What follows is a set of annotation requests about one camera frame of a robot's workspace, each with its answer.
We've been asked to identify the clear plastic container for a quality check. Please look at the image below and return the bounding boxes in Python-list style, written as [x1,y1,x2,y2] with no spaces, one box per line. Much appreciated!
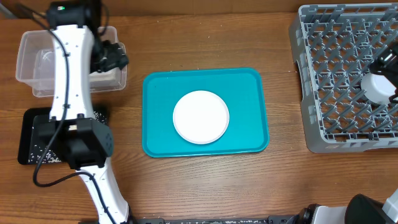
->
[16,26,121,91]

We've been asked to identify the large white napkin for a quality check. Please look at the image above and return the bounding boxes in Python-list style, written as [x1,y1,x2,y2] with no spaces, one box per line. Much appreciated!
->
[90,68,117,77]

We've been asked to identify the small white bowl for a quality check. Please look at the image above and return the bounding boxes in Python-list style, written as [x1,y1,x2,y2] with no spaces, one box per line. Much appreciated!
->
[361,73,397,105]

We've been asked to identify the teal serving tray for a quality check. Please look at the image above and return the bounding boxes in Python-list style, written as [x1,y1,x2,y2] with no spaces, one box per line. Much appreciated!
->
[142,68,270,158]

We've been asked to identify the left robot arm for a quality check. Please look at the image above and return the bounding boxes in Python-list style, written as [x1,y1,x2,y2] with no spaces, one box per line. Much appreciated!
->
[32,1,135,223]

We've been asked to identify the large white plate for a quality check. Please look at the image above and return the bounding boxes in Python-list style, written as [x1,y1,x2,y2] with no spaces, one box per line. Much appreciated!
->
[172,90,229,144]

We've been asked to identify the grey dishwasher rack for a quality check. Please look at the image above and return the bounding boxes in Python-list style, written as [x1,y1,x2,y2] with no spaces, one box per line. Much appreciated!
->
[289,2,397,153]

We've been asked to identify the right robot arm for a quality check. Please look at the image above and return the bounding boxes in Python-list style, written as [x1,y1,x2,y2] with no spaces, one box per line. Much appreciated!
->
[286,42,397,224]

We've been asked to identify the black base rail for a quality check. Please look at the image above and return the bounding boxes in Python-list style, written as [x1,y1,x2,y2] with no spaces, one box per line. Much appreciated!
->
[133,215,298,224]

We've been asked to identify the black plastic tray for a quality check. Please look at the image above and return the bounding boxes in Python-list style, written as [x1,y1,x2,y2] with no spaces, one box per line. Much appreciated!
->
[17,106,109,166]

